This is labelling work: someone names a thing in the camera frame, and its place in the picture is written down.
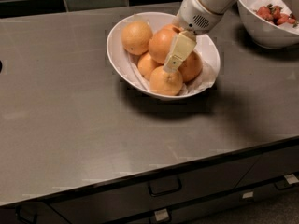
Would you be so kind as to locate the small white label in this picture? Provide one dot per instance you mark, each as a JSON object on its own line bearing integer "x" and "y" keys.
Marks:
{"x": 247, "y": 195}

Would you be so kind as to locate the black middle drawer handle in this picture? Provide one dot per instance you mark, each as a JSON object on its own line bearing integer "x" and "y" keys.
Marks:
{"x": 164, "y": 186}

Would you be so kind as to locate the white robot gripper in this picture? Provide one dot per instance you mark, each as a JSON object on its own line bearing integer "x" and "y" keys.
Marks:
{"x": 195, "y": 15}

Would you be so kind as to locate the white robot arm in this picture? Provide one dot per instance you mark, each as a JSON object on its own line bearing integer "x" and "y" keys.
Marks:
{"x": 197, "y": 17}

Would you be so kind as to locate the dark object at left edge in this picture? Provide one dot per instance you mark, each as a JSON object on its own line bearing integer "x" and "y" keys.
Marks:
{"x": 1, "y": 66}

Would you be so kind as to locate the white label at right drawer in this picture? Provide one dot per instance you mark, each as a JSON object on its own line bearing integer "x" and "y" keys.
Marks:
{"x": 291, "y": 179}

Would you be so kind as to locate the white label on lower drawer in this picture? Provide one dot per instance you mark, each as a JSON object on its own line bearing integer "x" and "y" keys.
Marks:
{"x": 161, "y": 215}

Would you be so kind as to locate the red strawberries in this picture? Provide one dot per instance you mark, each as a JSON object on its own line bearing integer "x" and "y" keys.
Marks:
{"x": 275, "y": 15}

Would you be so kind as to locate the white bowl with strawberries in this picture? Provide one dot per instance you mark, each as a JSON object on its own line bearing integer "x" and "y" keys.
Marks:
{"x": 264, "y": 33}

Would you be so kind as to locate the dark right drawer front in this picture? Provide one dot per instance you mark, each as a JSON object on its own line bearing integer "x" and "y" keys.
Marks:
{"x": 272, "y": 164}

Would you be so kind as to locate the orange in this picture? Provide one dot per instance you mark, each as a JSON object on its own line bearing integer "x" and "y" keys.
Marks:
{"x": 173, "y": 28}
{"x": 135, "y": 37}
{"x": 191, "y": 67}
{"x": 159, "y": 45}
{"x": 146, "y": 65}
{"x": 164, "y": 83}

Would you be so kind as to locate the black left drawer handle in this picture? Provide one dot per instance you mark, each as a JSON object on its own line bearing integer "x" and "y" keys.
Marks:
{"x": 26, "y": 214}

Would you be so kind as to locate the dark middle drawer front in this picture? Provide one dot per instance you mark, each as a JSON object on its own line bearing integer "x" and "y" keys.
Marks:
{"x": 139, "y": 198}

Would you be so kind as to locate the black drawer handle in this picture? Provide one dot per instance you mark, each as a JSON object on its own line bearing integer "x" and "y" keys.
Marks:
{"x": 164, "y": 186}
{"x": 26, "y": 214}
{"x": 284, "y": 185}

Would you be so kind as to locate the white oval bowl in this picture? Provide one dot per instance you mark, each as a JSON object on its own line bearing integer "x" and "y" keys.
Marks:
{"x": 117, "y": 55}

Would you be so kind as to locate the black right drawer handle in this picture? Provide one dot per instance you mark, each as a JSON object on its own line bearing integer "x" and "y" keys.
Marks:
{"x": 284, "y": 185}

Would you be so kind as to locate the dark drawer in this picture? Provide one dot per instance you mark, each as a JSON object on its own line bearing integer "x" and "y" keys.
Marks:
{"x": 139, "y": 198}
{"x": 272, "y": 164}

